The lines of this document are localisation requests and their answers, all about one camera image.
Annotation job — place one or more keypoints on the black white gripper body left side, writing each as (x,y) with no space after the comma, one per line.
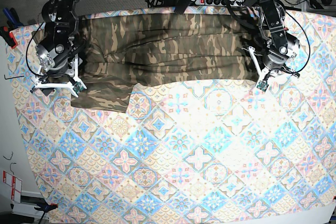
(271,67)

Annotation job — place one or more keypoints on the black white gripper body right side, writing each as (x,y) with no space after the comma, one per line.
(64,77)

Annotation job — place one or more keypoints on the camouflage T-shirt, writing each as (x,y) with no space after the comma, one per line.
(157,49)

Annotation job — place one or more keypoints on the black hex key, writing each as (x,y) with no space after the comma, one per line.
(12,77)

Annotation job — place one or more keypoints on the black orange clamp upper left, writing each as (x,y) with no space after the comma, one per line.
(12,23)

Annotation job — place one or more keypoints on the white power strip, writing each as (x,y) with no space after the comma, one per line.
(233,3)

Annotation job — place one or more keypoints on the patterned tile tablecloth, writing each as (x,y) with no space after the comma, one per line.
(212,151)

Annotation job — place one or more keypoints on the red white label card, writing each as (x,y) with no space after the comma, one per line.
(11,187)

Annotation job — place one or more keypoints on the blue black clamp lower left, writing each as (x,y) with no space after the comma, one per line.
(36,207)

